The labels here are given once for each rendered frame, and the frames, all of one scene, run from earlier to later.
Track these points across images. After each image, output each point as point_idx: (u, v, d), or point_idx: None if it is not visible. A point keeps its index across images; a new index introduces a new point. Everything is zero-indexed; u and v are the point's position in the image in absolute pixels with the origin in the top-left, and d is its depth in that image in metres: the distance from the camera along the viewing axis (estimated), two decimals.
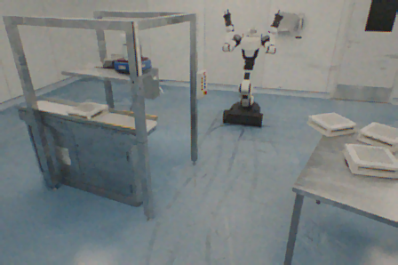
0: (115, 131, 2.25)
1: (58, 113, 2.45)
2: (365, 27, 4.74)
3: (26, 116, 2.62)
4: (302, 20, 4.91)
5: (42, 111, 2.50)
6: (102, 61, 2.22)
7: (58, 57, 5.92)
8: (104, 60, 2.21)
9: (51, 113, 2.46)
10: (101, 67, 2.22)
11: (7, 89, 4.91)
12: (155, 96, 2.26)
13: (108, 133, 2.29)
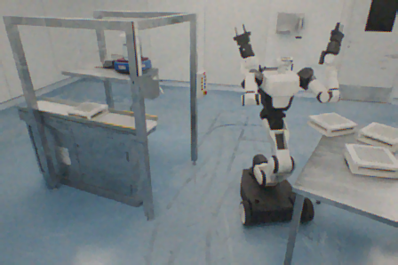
0: (115, 131, 2.25)
1: (58, 113, 2.45)
2: (365, 27, 4.74)
3: (26, 116, 2.62)
4: (302, 20, 4.91)
5: (42, 111, 2.50)
6: (102, 61, 2.22)
7: (58, 57, 5.92)
8: (104, 60, 2.21)
9: (51, 113, 2.46)
10: (101, 67, 2.22)
11: (7, 89, 4.91)
12: (155, 96, 2.26)
13: (108, 133, 2.29)
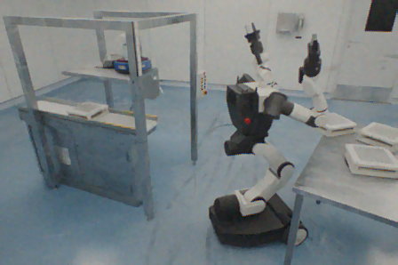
0: (115, 131, 2.25)
1: (58, 113, 2.45)
2: (365, 27, 4.74)
3: (26, 116, 2.62)
4: (302, 20, 4.91)
5: (42, 111, 2.50)
6: (102, 61, 2.22)
7: (58, 57, 5.92)
8: (104, 60, 2.21)
9: (51, 113, 2.46)
10: (101, 67, 2.22)
11: (7, 89, 4.91)
12: (155, 96, 2.26)
13: (108, 133, 2.29)
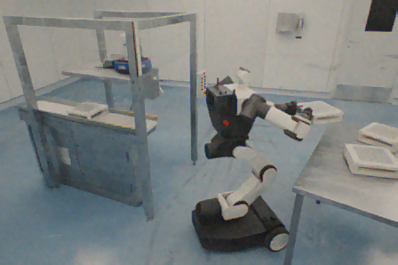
0: (115, 131, 2.25)
1: (58, 113, 2.45)
2: (365, 27, 4.74)
3: (26, 116, 2.62)
4: (302, 20, 4.91)
5: (42, 111, 2.50)
6: (102, 61, 2.22)
7: (58, 57, 5.92)
8: (104, 60, 2.21)
9: (51, 113, 2.46)
10: (101, 67, 2.22)
11: (7, 89, 4.91)
12: (155, 96, 2.26)
13: (108, 133, 2.29)
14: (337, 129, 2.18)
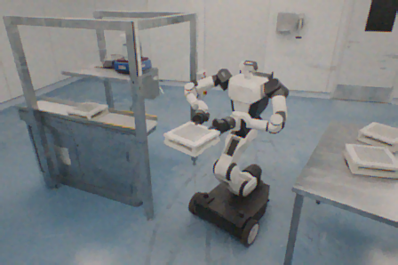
0: (115, 131, 2.25)
1: (58, 113, 2.45)
2: (365, 27, 4.74)
3: (26, 116, 2.62)
4: (302, 20, 4.91)
5: (42, 111, 2.50)
6: (102, 61, 2.22)
7: (58, 57, 5.92)
8: (104, 60, 2.21)
9: (51, 113, 2.46)
10: (101, 67, 2.22)
11: (7, 89, 4.91)
12: (155, 96, 2.26)
13: (108, 133, 2.29)
14: (337, 129, 2.18)
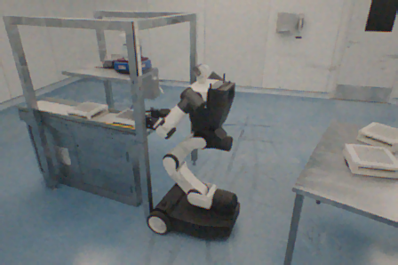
0: (115, 131, 2.25)
1: (58, 113, 2.45)
2: (365, 27, 4.74)
3: (26, 116, 2.62)
4: (302, 20, 4.91)
5: (42, 111, 2.50)
6: (102, 61, 2.22)
7: (58, 57, 5.92)
8: (104, 60, 2.21)
9: (51, 113, 2.46)
10: (101, 67, 2.22)
11: (7, 89, 4.91)
12: (155, 96, 2.26)
13: (108, 133, 2.29)
14: (337, 129, 2.18)
